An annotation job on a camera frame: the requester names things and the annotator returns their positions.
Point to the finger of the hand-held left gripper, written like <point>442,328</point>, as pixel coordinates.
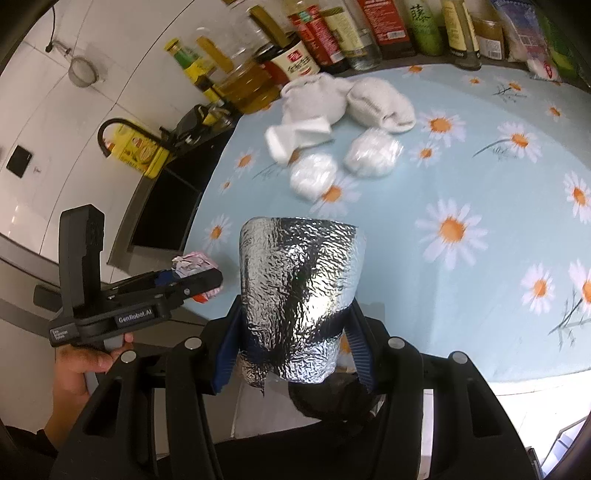
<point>164,278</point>
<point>203,280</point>

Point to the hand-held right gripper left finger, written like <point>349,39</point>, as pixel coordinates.
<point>225,364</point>

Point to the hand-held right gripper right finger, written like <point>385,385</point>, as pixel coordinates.
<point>359,360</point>

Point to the pink white paper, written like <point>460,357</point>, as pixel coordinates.
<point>194,264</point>

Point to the silver foil bag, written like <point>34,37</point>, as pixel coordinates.
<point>295,286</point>

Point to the white knitted cloth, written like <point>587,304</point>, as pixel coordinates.
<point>381,104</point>
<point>314,104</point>

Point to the person's left forearm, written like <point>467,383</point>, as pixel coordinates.
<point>60,415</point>

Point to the person's left hand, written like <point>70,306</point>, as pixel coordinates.
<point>76,369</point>

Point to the black kitchen sink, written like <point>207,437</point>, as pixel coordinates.
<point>166,217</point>

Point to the yellow box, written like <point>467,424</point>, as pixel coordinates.
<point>138,150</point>

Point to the black faucet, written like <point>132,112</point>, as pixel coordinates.
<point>104,129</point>

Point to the crumpled clear plastic wrap ball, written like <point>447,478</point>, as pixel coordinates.
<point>314,176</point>
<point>374,152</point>

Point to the white folded tissue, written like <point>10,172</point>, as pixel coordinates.
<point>291,136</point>

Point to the large cooking oil jug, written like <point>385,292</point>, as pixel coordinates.
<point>244,85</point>

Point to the yellow cap green label bottle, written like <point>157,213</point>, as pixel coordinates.
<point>187,60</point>

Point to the daisy print tablecloth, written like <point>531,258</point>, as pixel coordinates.
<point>461,161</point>

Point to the dark sauce jug red label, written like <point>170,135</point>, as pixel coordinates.
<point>288,62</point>

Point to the red label sauce bottle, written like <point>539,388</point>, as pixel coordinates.
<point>318,32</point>

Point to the clear bottle pale label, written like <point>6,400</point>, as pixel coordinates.
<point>364,48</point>

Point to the dark bottle red label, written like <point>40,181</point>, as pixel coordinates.
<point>383,23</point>

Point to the yellow brown seasoning jar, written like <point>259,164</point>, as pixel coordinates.
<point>487,37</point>

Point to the white plastic bag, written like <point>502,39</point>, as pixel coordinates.
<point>521,32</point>

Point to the green packet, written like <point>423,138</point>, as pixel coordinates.
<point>561,50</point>

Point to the black wall socket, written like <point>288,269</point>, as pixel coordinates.
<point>20,161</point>

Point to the metal wall strainer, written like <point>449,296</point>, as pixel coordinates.
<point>84,71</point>

